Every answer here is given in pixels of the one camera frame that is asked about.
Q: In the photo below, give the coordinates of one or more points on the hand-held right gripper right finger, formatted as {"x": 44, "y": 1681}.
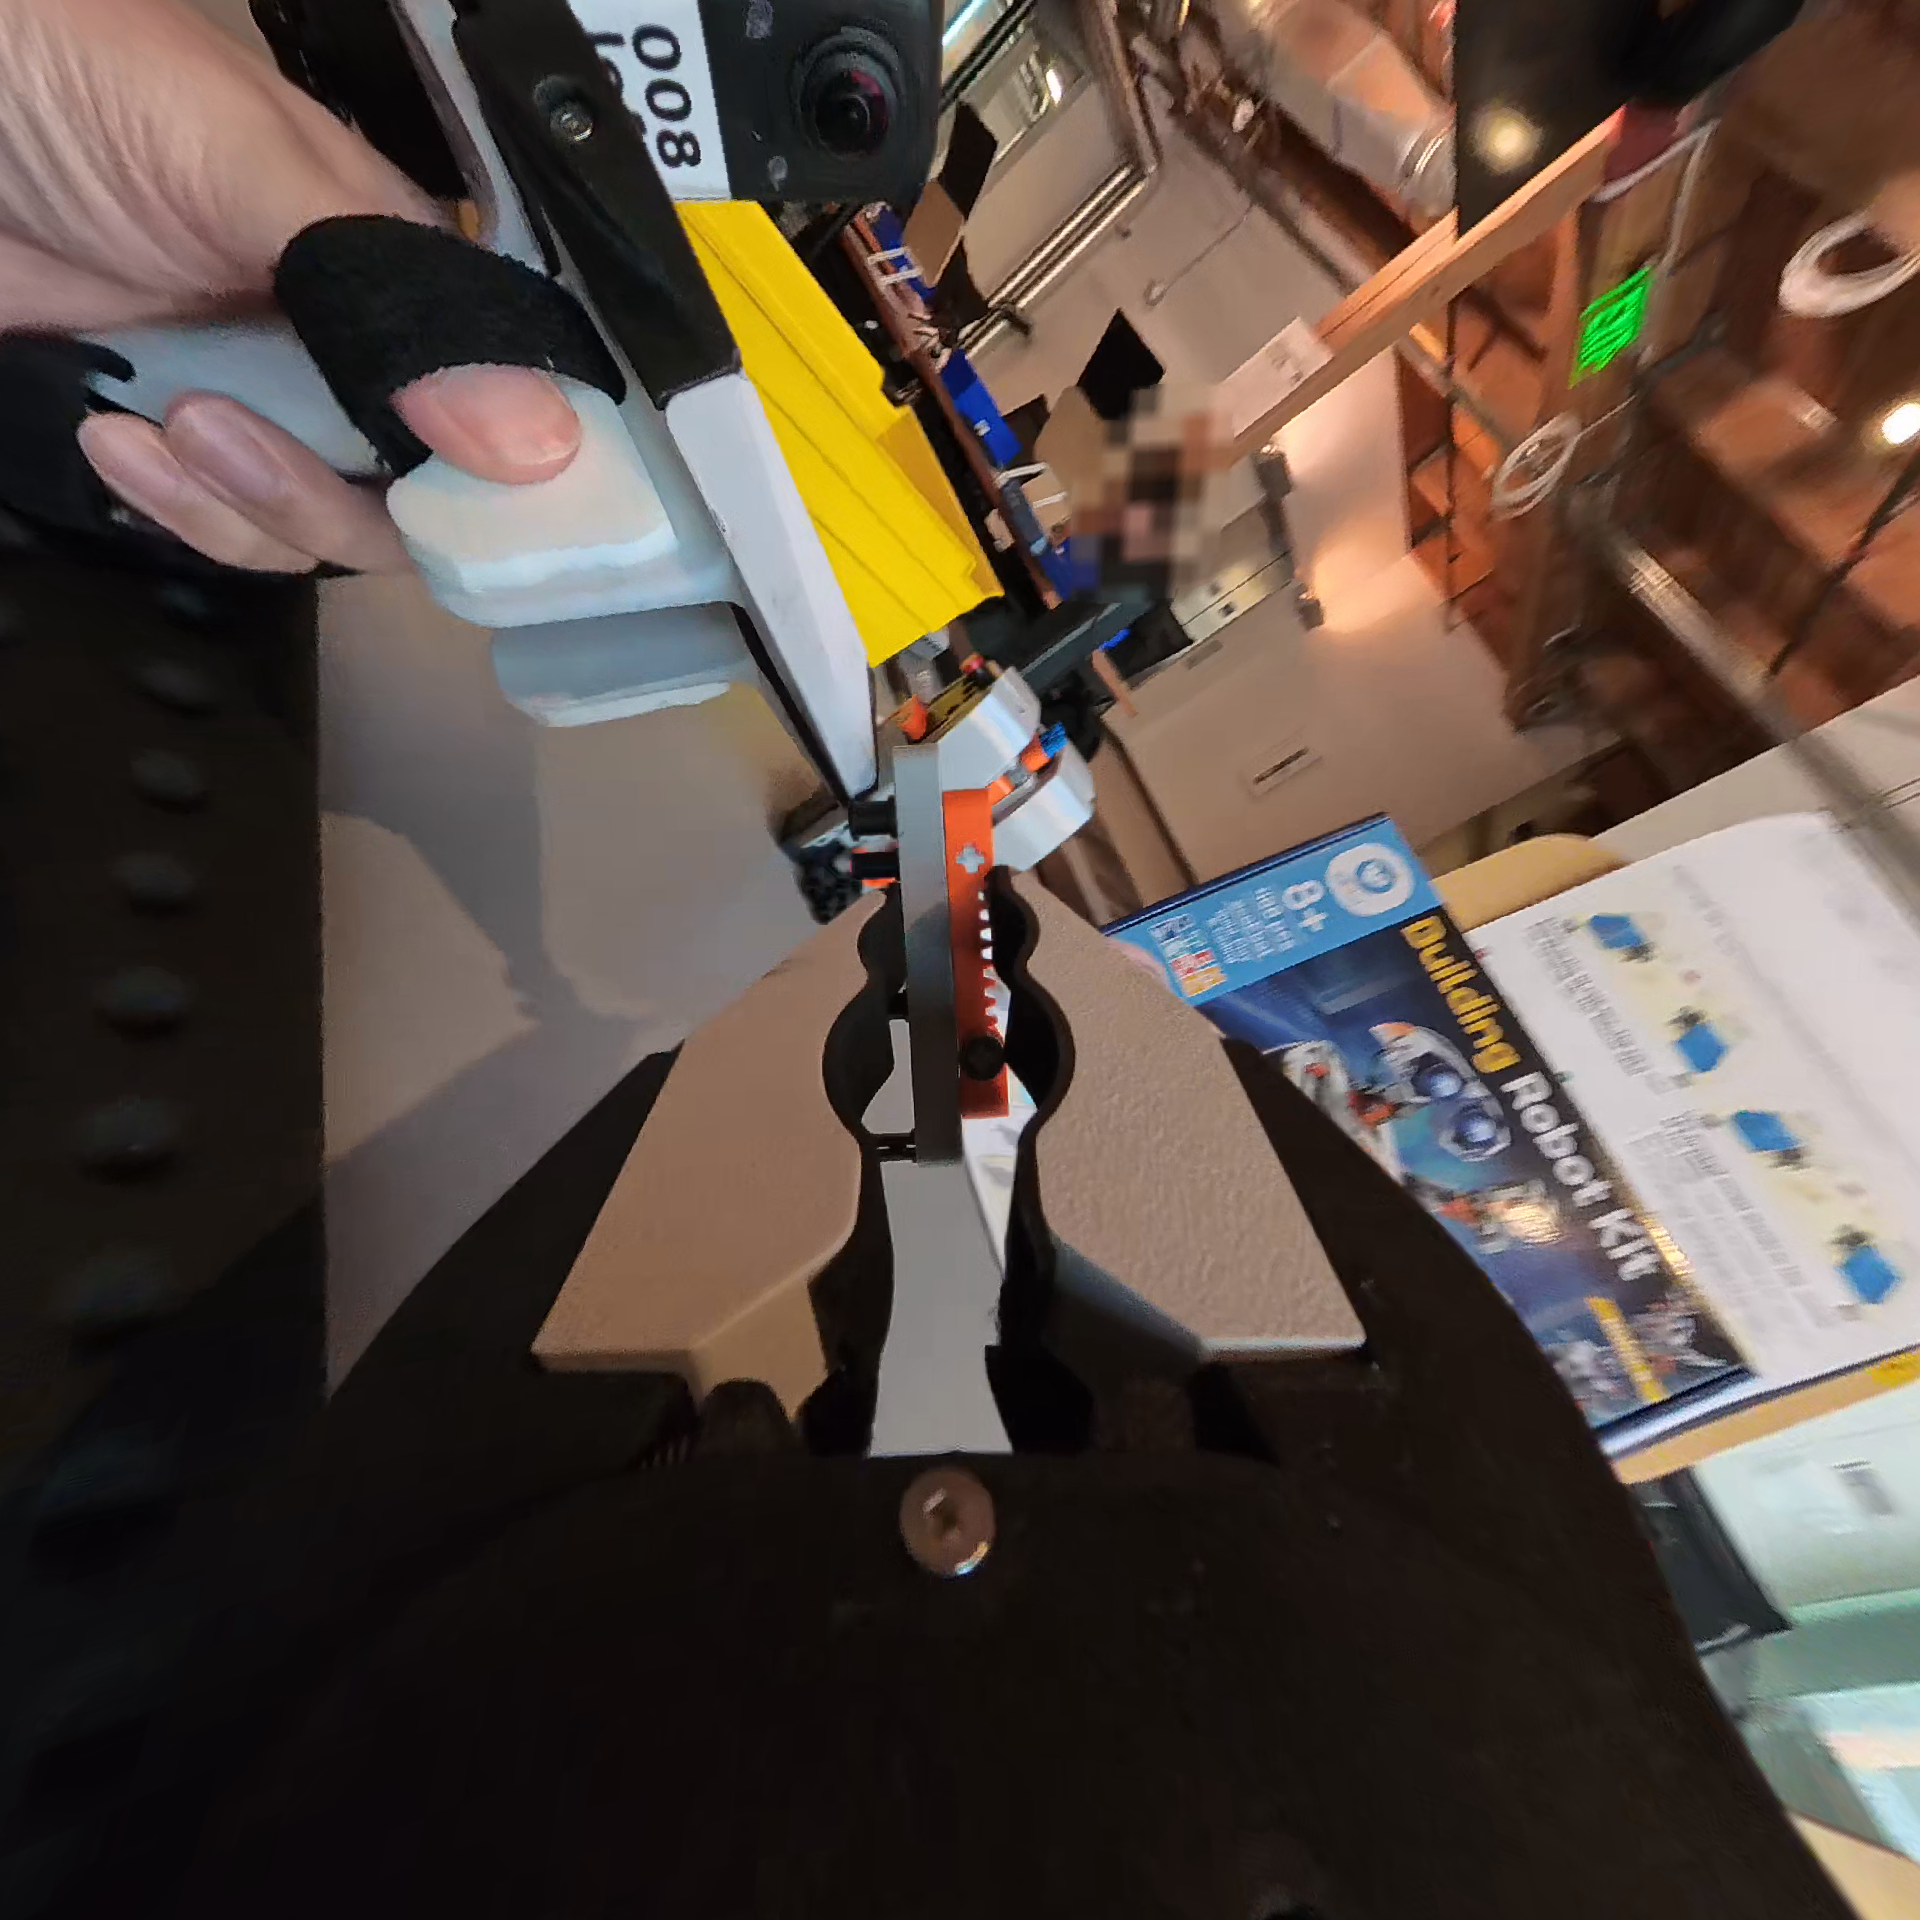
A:
{"x": 1185, "y": 1201}

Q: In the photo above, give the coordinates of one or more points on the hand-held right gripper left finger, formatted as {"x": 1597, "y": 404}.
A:
{"x": 704, "y": 1201}

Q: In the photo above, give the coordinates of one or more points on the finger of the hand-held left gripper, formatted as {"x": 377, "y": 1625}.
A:
{"x": 787, "y": 600}

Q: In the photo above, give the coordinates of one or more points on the grey building-block robot model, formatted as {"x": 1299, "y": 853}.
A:
{"x": 1004, "y": 749}

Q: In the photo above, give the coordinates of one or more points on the grey beam with orange rack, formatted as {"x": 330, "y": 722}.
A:
{"x": 930, "y": 931}

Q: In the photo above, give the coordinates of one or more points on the person's left hand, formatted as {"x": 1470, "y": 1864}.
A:
{"x": 149, "y": 148}

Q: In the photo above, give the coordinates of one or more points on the yellow storage bin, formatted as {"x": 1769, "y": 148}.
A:
{"x": 838, "y": 450}

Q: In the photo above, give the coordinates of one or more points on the blue robot kit box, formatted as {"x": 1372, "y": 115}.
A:
{"x": 1424, "y": 1124}

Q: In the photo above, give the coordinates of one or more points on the black monitor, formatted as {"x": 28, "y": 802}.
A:
{"x": 1092, "y": 637}

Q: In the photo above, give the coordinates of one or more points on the white cabinet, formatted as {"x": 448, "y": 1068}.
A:
{"x": 1318, "y": 674}

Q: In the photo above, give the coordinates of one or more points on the white printed sheet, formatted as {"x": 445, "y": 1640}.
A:
{"x": 1724, "y": 1078}

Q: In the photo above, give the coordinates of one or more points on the green exit sign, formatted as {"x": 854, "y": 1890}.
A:
{"x": 1611, "y": 322}

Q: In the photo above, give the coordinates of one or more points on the black panel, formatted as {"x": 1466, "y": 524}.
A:
{"x": 1589, "y": 76}

